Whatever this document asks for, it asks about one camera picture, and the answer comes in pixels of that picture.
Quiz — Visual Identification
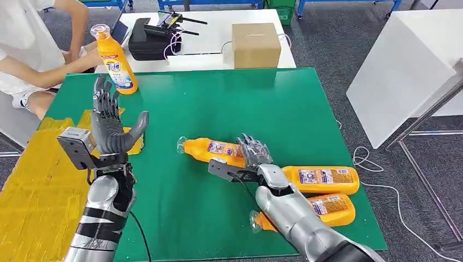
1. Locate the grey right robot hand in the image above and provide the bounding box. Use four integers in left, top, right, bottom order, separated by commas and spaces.
236, 134, 274, 171

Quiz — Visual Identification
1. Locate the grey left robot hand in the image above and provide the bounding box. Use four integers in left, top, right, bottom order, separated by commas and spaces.
90, 75, 150, 156

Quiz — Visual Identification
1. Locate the orange detergent bottle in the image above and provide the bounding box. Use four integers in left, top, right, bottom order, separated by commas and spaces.
280, 165, 360, 195
176, 136, 250, 169
250, 193, 357, 233

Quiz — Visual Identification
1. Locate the orange bottle with Tide label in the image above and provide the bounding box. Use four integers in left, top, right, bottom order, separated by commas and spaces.
90, 23, 139, 95

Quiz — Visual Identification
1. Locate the green table mat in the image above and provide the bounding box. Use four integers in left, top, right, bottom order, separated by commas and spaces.
43, 67, 388, 262

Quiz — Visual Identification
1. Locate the black carry case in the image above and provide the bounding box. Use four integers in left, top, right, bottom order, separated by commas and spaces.
127, 17, 182, 62

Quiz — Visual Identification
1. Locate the white bench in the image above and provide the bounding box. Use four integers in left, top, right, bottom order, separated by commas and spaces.
0, 90, 41, 149

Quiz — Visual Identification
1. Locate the dark tablet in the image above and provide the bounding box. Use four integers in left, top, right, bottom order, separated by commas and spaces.
110, 20, 130, 46

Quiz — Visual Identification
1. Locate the brown cardboard box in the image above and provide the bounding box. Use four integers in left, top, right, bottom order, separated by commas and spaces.
231, 22, 282, 69

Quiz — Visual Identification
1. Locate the black remote controller with antennas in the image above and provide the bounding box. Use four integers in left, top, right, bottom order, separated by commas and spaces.
144, 10, 209, 37

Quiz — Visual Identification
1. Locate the person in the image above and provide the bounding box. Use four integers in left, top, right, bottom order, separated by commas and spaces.
0, 0, 105, 120

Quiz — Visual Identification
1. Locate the green crate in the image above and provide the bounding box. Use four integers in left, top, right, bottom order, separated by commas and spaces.
264, 0, 295, 26

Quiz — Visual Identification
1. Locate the large white table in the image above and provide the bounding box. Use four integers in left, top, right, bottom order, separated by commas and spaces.
345, 9, 463, 150

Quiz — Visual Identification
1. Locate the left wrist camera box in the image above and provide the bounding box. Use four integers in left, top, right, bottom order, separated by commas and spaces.
56, 126, 97, 171

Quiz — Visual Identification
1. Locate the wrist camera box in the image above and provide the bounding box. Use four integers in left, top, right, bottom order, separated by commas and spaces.
207, 158, 263, 183
56, 126, 97, 171

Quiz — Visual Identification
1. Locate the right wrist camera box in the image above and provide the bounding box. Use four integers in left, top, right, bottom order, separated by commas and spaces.
207, 158, 263, 183

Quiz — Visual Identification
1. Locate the white cable on table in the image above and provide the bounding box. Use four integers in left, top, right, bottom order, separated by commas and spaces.
163, 32, 292, 61

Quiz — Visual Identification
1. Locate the blue metal frame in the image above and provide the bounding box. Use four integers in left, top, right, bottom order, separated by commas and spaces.
157, 0, 265, 11
78, 0, 133, 11

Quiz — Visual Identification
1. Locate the white floor cable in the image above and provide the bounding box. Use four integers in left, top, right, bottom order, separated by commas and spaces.
334, 119, 463, 262

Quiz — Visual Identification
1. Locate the steel table leg frame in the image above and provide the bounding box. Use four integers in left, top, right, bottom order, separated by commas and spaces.
385, 57, 463, 254

